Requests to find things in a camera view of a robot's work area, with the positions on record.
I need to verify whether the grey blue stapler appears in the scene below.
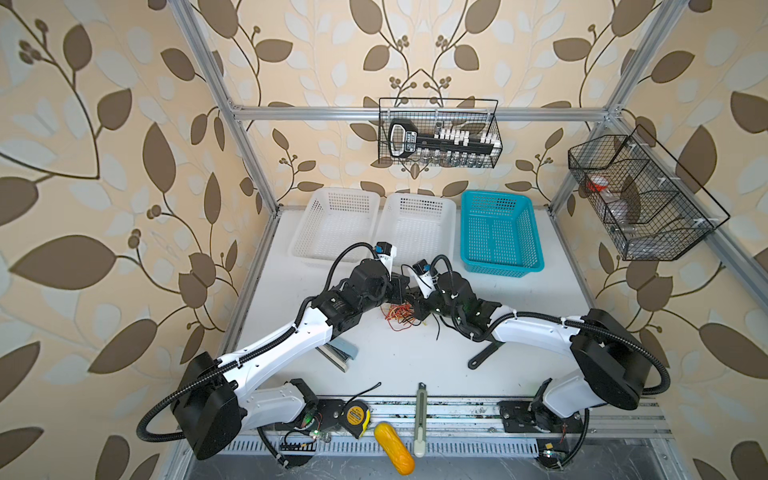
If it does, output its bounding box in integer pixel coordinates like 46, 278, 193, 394
316, 338, 359, 373

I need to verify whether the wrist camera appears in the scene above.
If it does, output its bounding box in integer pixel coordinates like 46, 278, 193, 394
374, 241, 397, 274
411, 259, 435, 298

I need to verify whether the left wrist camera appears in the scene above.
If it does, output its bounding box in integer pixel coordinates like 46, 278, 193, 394
374, 241, 397, 274

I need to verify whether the yellow corn cob toy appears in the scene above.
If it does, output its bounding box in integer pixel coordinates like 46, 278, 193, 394
374, 422, 415, 476

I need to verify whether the black wire basket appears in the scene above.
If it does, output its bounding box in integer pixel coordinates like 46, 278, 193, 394
378, 96, 503, 169
568, 125, 731, 262

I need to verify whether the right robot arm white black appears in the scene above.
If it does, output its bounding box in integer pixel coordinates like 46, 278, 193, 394
401, 260, 671, 432

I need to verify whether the middle white plastic basket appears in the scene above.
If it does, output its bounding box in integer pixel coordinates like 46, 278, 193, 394
373, 193, 457, 273

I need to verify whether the back black wire basket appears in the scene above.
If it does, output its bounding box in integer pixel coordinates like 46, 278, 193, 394
378, 96, 503, 169

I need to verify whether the black socket tool set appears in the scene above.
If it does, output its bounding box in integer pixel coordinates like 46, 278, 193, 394
384, 119, 502, 158

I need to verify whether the green black pipe wrench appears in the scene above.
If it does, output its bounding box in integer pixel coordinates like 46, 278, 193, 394
467, 340, 504, 370

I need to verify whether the white plastic basket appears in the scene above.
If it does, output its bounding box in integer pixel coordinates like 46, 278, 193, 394
373, 193, 457, 273
288, 188, 381, 267

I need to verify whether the yellow black tape measure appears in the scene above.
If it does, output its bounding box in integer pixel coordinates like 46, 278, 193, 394
338, 382, 382, 439

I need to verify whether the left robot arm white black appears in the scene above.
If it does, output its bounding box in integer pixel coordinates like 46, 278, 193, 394
136, 242, 404, 460

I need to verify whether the white utility knife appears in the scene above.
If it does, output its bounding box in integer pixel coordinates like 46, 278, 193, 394
413, 382, 428, 458

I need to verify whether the aluminium frame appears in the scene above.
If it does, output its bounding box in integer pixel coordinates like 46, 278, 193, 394
185, 1, 767, 479

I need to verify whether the right black wire basket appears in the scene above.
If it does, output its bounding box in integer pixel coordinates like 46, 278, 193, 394
568, 125, 731, 262

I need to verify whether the red alligator clip cable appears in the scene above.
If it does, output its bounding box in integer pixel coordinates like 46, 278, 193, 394
383, 302, 425, 334

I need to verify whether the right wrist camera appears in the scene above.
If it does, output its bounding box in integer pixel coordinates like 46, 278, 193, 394
411, 259, 435, 298

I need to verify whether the left white plastic basket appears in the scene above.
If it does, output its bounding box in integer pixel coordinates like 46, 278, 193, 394
288, 188, 381, 267

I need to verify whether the teal plastic basket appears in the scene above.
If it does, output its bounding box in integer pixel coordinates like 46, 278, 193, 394
460, 190, 545, 278

